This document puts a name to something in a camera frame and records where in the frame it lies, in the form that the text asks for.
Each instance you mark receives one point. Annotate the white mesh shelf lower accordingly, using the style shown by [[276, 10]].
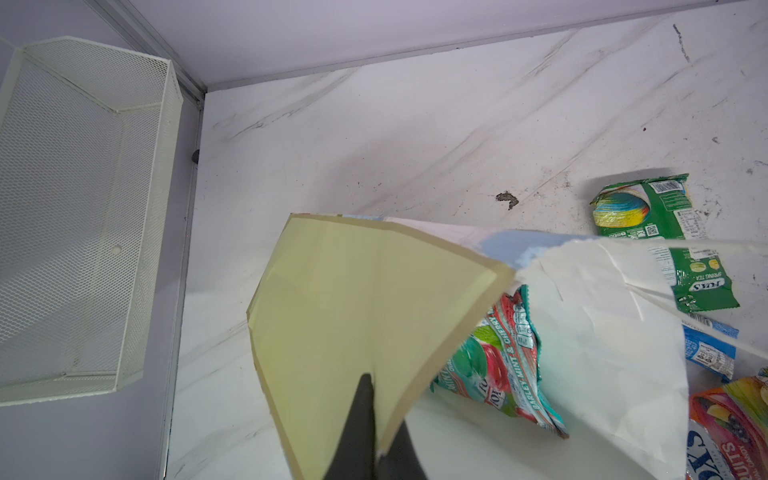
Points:
[[88, 139]]

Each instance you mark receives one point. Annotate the orange Fox's candy bag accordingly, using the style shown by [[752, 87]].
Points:
[[727, 436]]

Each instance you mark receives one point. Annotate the white printed paper bag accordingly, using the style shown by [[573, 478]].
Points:
[[344, 296]]

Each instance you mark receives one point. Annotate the blue snack packet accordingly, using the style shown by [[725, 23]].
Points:
[[707, 351]]

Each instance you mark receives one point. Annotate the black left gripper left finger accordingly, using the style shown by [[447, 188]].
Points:
[[355, 453]]

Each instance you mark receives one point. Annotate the teal Fox's candy bag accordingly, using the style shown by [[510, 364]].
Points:
[[498, 365]]

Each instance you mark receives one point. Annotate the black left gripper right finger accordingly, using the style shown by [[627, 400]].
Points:
[[401, 461]]

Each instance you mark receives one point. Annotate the green candy bag right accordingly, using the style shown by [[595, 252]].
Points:
[[661, 208]]

